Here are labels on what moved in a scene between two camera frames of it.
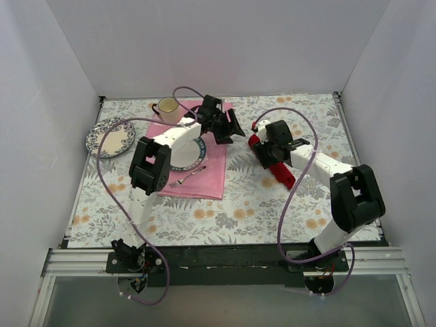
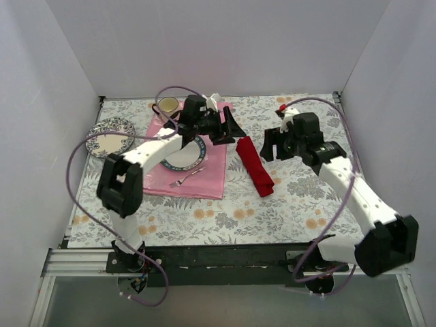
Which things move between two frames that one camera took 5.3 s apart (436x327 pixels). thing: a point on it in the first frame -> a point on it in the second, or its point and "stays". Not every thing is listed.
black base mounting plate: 221,266 stays
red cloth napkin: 279,171 -> 263,181
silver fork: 179,182 stays
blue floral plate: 116,141 stays
